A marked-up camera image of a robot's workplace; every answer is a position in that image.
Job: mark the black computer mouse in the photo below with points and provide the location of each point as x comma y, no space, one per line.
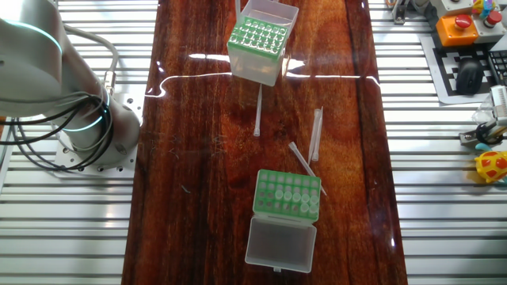
469,77

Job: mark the glossy brown wooden board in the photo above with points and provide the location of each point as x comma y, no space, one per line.
222,158

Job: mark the yellow orange turtle toy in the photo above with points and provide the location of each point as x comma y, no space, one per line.
493,166

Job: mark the green clear pipette tip box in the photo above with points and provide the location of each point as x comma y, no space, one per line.
253,69
281,245

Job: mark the grey control button box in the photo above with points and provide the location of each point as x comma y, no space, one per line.
451,8

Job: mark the small colourful plastic toy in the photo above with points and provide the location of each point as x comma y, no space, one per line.
481,7

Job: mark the black keyboard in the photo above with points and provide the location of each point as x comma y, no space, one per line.
500,67

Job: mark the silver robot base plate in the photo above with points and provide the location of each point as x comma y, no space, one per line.
132,107

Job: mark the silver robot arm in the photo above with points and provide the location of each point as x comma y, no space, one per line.
123,130

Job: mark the grey emergency stop box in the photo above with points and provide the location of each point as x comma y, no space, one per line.
487,33

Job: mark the small silver metal bracket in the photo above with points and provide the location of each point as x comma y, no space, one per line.
467,137

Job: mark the orange emergency stop box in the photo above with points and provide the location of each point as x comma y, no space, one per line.
451,35

